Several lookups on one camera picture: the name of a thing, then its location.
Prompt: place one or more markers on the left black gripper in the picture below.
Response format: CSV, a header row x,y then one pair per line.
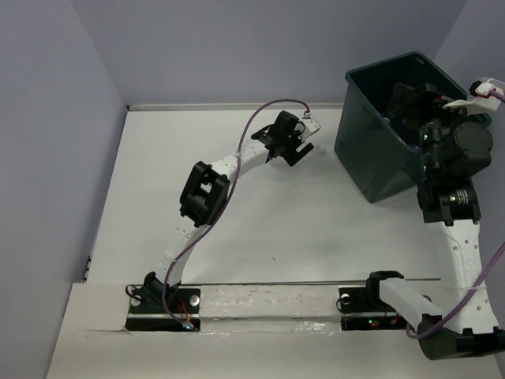
x,y
292,157

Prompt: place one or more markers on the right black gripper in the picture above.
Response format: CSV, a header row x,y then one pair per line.
x,y
405,97

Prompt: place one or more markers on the clear crushed bottle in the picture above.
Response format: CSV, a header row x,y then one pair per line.
x,y
319,151

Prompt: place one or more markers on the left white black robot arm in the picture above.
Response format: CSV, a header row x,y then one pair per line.
x,y
209,188

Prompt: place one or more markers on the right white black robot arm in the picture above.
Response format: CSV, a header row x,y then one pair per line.
x,y
464,325

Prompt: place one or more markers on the dark green plastic bin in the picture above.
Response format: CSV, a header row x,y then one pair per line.
x,y
382,156

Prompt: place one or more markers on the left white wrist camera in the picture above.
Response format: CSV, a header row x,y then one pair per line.
x,y
310,126

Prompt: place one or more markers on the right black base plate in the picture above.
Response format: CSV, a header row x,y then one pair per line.
x,y
359,313

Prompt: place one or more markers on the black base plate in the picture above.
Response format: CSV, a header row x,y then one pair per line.
x,y
359,313
145,314

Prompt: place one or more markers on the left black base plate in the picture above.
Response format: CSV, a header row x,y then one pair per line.
x,y
145,314

